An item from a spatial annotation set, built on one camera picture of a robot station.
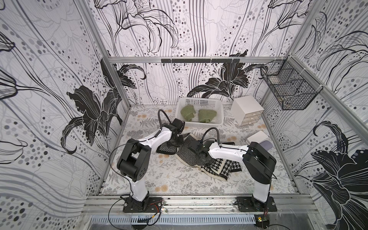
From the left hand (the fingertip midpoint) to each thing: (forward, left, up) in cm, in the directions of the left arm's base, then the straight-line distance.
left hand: (179, 147), depth 91 cm
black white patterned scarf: (-13, -25, +1) cm, 28 cm away
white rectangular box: (+9, -53, +1) cm, 54 cm away
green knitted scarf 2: (+26, -4, +4) cm, 27 cm away
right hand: (-6, -16, -5) cm, 18 cm away
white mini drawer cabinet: (+25, -46, +11) cm, 53 cm away
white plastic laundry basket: (+30, -12, +2) cm, 32 cm away
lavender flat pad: (+5, -59, -2) cm, 59 cm away
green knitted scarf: (+25, -18, +4) cm, 31 cm away
